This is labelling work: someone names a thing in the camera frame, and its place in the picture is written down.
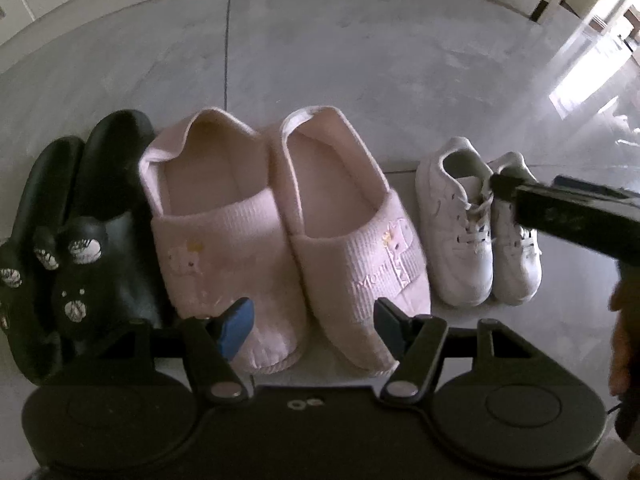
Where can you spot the black bear-ear slipper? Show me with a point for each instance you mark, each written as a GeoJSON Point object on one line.
{"type": "Point", "coordinates": [115, 220]}
{"type": "Point", "coordinates": [35, 195]}

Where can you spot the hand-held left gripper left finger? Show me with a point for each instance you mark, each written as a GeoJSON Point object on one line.
{"type": "Point", "coordinates": [237, 330]}

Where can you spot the small white sneaker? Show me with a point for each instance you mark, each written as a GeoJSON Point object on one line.
{"type": "Point", "coordinates": [515, 260]}
{"type": "Point", "coordinates": [450, 240]}

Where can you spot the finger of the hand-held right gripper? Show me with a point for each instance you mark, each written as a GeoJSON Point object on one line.
{"type": "Point", "coordinates": [505, 185]}

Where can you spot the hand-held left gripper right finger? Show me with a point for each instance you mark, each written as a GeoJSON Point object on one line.
{"type": "Point", "coordinates": [392, 330]}

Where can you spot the pink slipper with bear print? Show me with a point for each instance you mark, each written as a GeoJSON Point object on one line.
{"type": "Point", "coordinates": [215, 240]}

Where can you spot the pink slipper with patch print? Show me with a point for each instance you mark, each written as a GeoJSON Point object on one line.
{"type": "Point", "coordinates": [350, 245]}

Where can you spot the person's right hand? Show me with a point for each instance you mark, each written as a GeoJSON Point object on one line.
{"type": "Point", "coordinates": [627, 320]}

